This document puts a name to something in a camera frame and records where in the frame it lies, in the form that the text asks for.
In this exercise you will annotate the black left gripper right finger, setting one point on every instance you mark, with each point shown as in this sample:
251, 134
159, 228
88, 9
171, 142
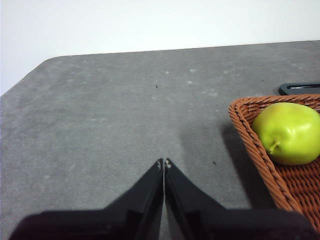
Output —
212, 222

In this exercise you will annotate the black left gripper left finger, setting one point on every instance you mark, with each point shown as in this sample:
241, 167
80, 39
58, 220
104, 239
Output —
120, 220

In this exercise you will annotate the brown wicker basket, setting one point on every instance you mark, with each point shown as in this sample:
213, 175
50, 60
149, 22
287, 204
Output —
297, 187

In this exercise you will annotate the green apple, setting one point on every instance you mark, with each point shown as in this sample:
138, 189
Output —
290, 130

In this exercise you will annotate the black flat tray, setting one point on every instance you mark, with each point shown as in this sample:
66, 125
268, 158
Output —
285, 90

